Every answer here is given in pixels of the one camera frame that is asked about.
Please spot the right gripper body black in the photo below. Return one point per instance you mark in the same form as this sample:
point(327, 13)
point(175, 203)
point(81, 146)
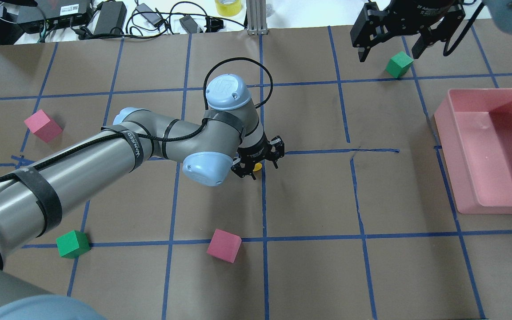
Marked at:
point(434, 7)

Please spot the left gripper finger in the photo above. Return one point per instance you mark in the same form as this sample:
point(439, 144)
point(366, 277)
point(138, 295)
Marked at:
point(242, 169)
point(276, 151)

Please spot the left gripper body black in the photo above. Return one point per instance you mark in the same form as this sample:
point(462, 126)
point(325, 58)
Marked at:
point(254, 152)

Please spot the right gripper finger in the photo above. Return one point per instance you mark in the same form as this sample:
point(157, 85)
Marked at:
point(369, 29)
point(444, 32)

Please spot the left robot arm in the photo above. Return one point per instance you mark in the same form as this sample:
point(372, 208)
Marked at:
point(35, 198)

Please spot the green cube near bin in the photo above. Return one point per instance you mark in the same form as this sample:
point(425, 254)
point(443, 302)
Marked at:
point(399, 64)

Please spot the pink cube centre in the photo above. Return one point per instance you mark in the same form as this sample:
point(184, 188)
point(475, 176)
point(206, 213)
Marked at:
point(224, 246)

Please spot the pink cube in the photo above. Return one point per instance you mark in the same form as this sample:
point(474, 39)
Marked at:
point(224, 246)
point(43, 126)

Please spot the pink plastic bin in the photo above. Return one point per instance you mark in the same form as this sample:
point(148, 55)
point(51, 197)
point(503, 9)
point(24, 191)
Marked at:
point(475, 131)

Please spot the yellow tape roll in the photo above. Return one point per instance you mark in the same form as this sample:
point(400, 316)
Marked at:
point(228, 8)

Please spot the green cube far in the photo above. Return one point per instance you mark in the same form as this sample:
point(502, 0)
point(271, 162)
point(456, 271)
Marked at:
point(72, 244)

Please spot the black power brick far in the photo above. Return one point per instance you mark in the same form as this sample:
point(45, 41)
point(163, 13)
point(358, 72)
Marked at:
point(111, 16)

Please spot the pink cube far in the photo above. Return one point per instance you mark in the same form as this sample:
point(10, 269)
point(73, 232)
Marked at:
point(43, 126)

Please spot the aluminium frame post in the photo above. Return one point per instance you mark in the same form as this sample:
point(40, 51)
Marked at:
point(256, 17)

